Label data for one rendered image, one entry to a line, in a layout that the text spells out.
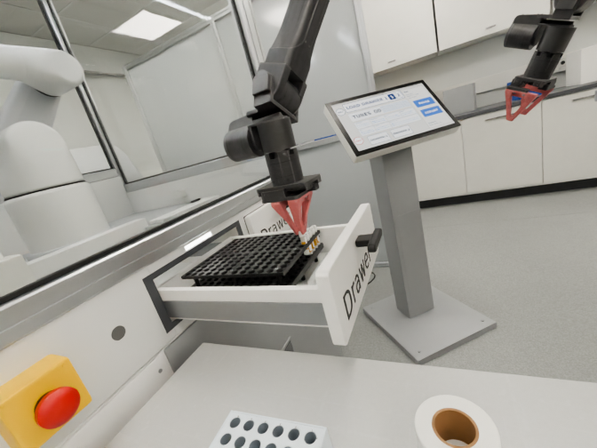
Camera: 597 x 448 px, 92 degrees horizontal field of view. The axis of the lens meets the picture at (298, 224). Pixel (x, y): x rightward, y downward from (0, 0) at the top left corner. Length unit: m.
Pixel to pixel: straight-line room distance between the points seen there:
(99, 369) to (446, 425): 0.46
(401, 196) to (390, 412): 1.15
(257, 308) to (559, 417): 0.36
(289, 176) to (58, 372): 0.39
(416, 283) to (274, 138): 1.30
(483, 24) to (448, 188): 1.55
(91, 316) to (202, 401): 0.20
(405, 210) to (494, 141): 2.02
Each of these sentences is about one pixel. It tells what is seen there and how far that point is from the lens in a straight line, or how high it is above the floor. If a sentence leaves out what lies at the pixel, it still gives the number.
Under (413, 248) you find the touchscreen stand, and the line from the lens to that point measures 1.56.
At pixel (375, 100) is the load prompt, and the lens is 1.44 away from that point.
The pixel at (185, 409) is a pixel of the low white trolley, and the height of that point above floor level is 0.76.
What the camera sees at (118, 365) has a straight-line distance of 0.56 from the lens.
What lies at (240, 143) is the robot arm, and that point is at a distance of 0.52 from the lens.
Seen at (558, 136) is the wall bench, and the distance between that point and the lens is 3.50.
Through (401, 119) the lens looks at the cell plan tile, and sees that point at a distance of 1.39.
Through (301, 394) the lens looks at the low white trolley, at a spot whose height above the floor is 0.76.
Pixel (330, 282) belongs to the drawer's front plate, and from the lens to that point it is 0.35.
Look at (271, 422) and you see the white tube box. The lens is 0.39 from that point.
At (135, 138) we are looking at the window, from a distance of 0.62.
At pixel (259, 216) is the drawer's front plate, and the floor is 0.91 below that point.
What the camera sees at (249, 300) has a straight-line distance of 0.46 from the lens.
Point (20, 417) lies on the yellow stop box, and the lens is 0.47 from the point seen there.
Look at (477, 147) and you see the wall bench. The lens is 3.37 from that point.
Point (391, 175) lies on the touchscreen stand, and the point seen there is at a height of 0.82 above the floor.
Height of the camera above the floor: 1.08
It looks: 16 degrees down
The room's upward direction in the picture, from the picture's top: 15 degrees counter-clockwise
